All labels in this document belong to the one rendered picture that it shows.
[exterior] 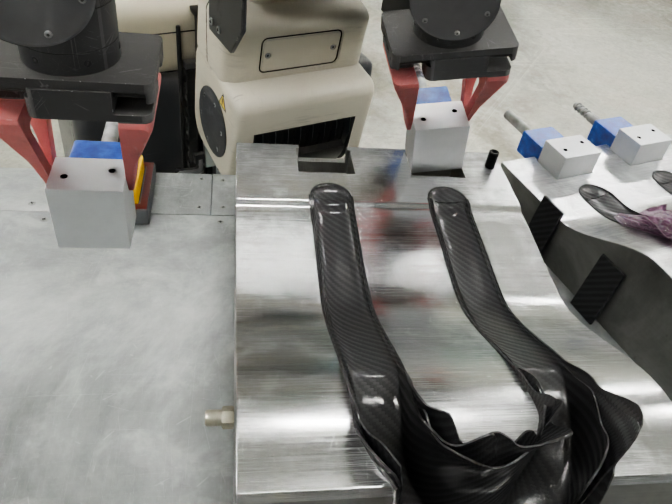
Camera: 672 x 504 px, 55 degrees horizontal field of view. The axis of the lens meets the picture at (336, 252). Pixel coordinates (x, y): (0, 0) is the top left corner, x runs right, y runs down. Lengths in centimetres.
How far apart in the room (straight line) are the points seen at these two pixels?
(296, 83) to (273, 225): 41
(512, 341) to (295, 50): 56
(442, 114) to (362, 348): 26
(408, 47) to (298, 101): 39
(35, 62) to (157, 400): 26
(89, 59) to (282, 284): 21
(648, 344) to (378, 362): 30
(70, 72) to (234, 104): 49
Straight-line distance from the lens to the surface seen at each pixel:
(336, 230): 55
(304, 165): 64
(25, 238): 68
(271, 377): 38
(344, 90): 94
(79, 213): 47
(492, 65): 56
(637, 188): 78
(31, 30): 32
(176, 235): 66
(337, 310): 48
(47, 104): 41
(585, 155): 74
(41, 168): 46
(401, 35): 55
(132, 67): 42
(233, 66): 88
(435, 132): 59
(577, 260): 67
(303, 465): 35
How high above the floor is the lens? 124
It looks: 42 degrees down
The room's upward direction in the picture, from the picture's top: 9 degrees clockwise
